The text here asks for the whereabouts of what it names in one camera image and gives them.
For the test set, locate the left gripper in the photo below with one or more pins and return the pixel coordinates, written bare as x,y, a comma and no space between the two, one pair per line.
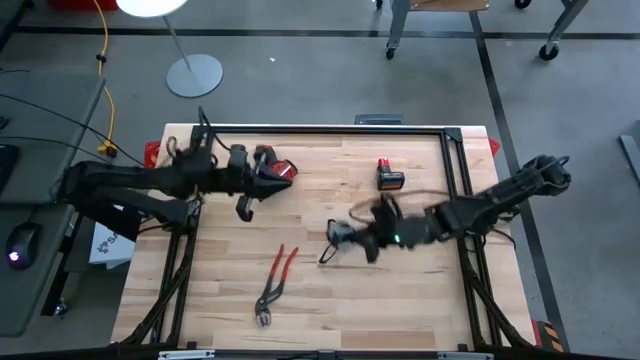
245,185

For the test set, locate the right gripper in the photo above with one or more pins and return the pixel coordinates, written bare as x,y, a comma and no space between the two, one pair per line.
400,232

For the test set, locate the clear safety glasses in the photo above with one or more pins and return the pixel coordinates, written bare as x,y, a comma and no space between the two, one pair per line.
324,252

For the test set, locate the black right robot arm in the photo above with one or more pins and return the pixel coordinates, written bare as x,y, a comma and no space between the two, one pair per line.
500,196

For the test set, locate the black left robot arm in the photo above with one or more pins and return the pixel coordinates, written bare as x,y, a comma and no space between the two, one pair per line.
125,176

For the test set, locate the red black drill battery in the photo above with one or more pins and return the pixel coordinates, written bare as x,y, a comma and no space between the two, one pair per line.
391,179

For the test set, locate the red table clamp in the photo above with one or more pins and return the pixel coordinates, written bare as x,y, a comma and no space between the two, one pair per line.
494,146
151,154

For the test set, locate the white floor lamp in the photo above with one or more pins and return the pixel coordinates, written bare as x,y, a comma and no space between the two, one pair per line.
195,75

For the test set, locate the white printed box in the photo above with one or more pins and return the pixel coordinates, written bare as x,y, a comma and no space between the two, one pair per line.
107,248

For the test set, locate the wooden workbench on casters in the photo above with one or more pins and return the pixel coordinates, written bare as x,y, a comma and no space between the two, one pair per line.
396,22

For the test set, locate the orange black striped block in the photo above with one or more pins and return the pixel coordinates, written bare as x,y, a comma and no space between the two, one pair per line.
550,337

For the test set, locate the grey desk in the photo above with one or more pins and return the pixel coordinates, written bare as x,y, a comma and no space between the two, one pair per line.
25,280
45,125

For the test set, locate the black computer mouse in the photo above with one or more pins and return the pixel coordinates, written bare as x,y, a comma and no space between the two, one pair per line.
22,246

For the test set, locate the red crate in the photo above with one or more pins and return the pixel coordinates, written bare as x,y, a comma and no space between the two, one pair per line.
82,4

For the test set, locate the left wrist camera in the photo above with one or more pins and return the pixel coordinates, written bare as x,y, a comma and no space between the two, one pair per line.
238,157

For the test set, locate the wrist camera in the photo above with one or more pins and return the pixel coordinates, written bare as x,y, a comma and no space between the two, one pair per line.
387,207
238,157

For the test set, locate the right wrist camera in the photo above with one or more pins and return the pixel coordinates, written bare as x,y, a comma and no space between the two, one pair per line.
387,207

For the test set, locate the black aluminium rig frame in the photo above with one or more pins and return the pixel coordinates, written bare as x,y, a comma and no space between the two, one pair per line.
325,131

